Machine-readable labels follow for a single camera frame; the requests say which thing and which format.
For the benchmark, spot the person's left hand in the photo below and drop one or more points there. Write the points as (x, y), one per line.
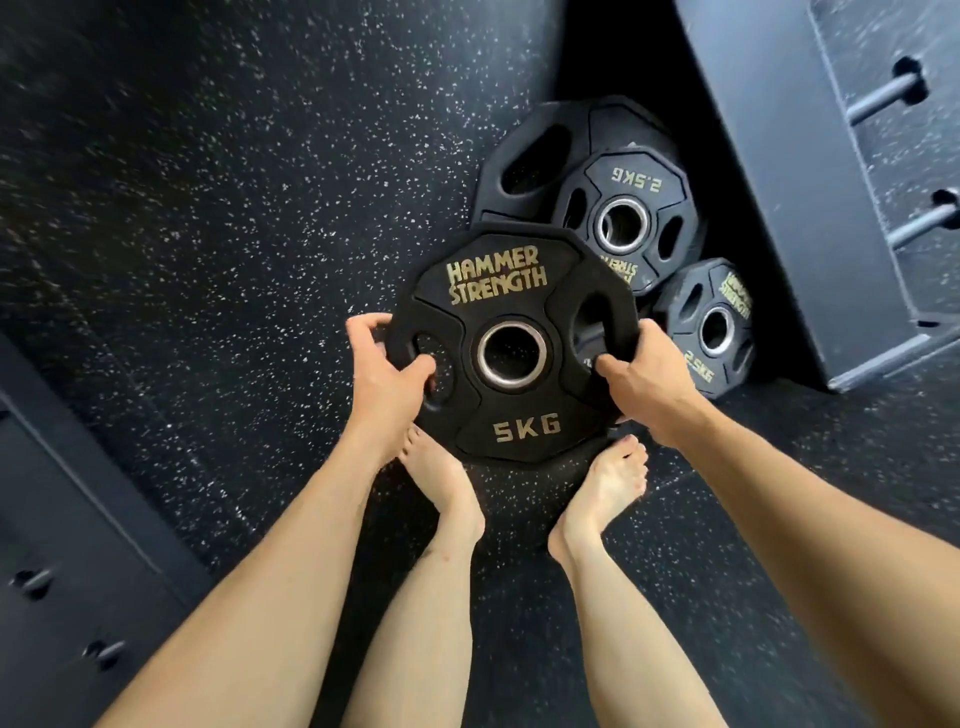
(379, 390)

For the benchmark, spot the person's right hand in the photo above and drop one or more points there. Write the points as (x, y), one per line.
(656, 394)

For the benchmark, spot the person's right thumb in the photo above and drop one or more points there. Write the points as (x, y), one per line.
(615, 369)

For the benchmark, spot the person's left thumb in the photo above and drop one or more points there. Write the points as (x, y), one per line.
(414, 367)

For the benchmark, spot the black weight plate gold lettering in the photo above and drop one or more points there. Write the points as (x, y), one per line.
(517, 439)

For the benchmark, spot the person's left forearm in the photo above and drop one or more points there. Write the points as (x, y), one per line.
(270, 592)

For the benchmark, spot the person's right forearm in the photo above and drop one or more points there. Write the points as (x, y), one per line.
(817, 547)

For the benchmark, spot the small black weight plate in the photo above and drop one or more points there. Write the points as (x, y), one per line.
(697, 369)

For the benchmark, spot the person's right leg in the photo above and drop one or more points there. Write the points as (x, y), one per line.
(607, 517)

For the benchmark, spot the person's leg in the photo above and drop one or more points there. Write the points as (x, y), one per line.
(439, 517)
(607, 517)

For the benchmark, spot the person's left leg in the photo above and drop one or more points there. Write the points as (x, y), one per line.
(439, 517)

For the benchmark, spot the medium black weight plate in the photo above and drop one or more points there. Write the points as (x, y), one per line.
(637, 176)

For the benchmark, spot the large black weight plate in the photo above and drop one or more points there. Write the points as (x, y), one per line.
(615, 120)

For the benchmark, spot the grey rack peg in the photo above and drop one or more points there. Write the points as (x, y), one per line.
(881, 97)
(103, 654)
(31, 583)
(926, 223)

